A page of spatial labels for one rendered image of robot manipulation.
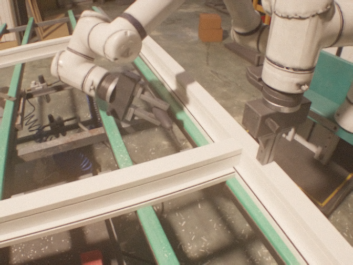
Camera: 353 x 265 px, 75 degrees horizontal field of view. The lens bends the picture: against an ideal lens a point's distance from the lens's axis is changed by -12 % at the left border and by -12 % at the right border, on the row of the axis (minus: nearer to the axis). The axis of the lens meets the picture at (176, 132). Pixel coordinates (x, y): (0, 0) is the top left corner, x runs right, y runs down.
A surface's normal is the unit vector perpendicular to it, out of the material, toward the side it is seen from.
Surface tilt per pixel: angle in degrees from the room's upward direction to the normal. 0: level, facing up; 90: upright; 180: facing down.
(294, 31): 90
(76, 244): 0
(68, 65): 60
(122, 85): 75
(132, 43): 83
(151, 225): 0
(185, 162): 0
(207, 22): 90
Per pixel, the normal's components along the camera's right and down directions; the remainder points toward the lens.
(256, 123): -0.92, 0.24
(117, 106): -0.19, 0.39
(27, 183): 0.00, -0.78
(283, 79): -0.49, 0.55
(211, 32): 0.13, 0.62
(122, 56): 0.66, 0.50
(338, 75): -0.82, 0.36
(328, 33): 0.39, 0.60
